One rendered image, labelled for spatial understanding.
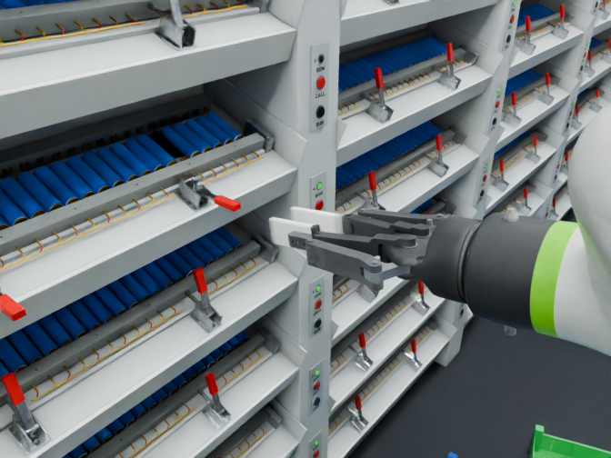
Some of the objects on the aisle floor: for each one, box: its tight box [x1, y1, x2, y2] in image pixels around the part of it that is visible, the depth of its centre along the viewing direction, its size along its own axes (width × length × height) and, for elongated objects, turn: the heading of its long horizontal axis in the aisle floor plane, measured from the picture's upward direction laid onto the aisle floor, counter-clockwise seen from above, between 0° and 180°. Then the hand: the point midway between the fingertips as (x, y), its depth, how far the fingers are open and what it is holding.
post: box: [203, 0, 341, 458], centre depth 94 cm, size 20×9×175 cm, turn 51°
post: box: [421, 0, 521, 367], centre depth 141 cm, size 20×9×175 cm, turn 51°
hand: (305, 229), depth 62 cm, fingers open, 3 cm apart
